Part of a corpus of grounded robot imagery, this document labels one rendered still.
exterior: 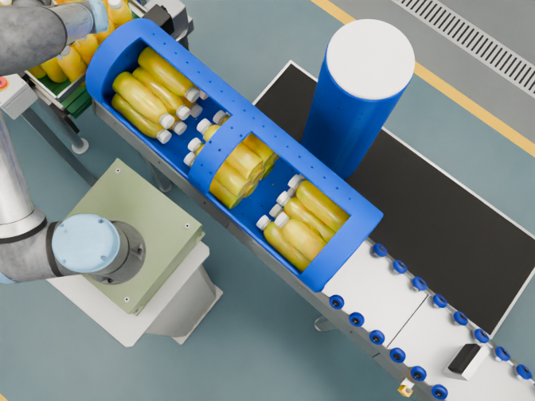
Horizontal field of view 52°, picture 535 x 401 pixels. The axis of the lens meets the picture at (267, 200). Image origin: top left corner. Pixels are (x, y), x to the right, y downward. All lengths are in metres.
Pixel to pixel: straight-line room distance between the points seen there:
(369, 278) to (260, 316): 0.98
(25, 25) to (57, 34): 0.07
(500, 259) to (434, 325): 1.02
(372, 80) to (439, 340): 0.81
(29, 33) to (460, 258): 2.07
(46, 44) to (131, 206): 0.47
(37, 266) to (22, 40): 0.44
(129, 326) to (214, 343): 1.16
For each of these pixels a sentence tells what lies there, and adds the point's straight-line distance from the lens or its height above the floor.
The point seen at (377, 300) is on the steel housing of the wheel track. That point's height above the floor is 0.93.
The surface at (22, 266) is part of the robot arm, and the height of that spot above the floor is 1.46.
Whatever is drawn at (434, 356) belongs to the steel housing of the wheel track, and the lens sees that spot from 1.73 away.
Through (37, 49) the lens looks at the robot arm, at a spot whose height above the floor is 1.71.
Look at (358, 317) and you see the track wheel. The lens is 1.62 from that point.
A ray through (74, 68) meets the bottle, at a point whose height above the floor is 1.02.
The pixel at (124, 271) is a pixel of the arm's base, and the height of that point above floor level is 1.31.
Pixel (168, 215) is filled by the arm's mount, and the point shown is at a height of 1.27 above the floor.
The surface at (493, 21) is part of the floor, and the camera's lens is 3.34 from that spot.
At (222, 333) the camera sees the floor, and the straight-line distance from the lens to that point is 2.57.
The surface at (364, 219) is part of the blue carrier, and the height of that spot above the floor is 1.22.
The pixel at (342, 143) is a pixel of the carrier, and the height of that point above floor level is 0.65.
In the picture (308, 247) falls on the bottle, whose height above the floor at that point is 1.13.
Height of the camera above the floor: 2.57
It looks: 75 degrees down
